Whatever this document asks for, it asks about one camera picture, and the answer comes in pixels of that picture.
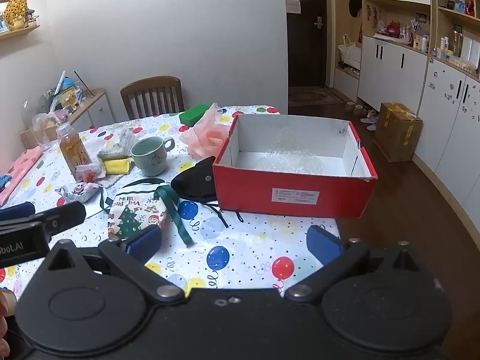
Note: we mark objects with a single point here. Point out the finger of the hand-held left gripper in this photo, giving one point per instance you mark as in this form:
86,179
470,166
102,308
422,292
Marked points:
65,213
17,210

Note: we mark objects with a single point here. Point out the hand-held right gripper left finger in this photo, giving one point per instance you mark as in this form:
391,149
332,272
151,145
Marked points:
144,242

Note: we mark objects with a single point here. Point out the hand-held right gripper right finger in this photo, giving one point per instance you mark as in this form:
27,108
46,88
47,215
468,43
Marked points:
322,242

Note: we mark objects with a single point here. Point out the black cap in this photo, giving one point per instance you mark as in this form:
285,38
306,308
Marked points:
195,183

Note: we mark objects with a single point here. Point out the red cardboard shoe box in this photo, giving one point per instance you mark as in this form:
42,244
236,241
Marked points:
255,195

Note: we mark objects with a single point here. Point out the white fluffy cloth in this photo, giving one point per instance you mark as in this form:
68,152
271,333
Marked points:
116,146

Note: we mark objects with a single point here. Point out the person's left hand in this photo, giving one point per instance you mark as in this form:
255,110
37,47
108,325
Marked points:
4,307

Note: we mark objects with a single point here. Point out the crumpled printed wrapper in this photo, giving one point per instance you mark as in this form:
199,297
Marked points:
80,191

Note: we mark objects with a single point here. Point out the small blue toy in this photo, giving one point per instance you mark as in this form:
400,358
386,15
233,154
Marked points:
4,183

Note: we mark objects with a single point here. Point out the clear red snack wrapper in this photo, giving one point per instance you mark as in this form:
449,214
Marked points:
88,175

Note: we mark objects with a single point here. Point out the amber drink bottle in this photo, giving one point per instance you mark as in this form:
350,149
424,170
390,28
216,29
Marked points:
73,150

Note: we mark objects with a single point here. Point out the yellow sponge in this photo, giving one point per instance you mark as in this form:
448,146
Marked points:
116,165

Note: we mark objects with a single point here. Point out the grey-green ceramic mug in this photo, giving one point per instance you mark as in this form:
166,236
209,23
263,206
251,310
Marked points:
150,161

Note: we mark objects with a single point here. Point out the balloon print tablecloth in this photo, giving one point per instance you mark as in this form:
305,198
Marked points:
240,240

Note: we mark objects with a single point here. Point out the clear plastic bag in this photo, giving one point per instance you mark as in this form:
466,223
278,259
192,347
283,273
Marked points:
45,127

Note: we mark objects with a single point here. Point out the clear bubble wrap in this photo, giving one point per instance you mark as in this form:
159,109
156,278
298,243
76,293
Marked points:
285,161

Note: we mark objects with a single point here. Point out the wooden side cabinet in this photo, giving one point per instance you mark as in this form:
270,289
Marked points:
93,108

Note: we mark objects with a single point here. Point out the yellow blue toy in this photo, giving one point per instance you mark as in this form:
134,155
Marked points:
65,95

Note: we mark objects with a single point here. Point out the peach plastic bag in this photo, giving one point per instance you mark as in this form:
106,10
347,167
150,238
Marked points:
206,138

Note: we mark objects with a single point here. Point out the pair of light shoes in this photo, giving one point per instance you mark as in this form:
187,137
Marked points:
370,120

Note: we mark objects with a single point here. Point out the brown cardboard box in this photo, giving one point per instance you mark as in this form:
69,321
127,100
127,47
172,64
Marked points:
397,131

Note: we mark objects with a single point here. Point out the green block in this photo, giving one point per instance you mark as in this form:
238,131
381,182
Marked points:
193,114

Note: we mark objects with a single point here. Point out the small ceramic jars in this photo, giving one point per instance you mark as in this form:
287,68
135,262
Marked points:
354,108

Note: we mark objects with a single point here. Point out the patterned door mat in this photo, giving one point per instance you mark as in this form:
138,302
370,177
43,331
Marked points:
313,96

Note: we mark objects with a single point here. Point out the wooden chair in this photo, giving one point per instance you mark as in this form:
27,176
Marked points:
150,84

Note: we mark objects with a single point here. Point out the white cabinet with stickers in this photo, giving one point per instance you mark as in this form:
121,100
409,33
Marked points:
446,120

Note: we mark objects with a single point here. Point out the white lower cabinet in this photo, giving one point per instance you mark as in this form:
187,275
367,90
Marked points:
390,75

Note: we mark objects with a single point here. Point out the white tote bag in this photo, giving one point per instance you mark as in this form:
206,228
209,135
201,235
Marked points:
350,54

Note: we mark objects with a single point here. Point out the dark entrance door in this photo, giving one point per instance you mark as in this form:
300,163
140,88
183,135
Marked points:
303,52

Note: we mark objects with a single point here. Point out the small house model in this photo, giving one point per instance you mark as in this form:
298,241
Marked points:
33,18

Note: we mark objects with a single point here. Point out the golden sunflower ornament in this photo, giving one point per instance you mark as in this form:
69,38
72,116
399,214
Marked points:
17,13

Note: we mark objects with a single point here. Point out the small red bag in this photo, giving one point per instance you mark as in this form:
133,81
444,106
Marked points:
392,29

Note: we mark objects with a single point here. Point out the paper notice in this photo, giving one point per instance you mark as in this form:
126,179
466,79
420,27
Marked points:
293,6

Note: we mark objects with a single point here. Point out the black hanging bag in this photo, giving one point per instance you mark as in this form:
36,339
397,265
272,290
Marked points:
355,3

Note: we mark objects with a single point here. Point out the wooden open shelf unit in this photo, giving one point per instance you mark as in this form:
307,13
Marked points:
435,15

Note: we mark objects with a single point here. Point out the wooden wall shelf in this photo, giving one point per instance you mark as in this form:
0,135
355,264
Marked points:
22,32

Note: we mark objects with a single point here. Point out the small photo frame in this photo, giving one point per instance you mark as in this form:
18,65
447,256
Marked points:
3,24

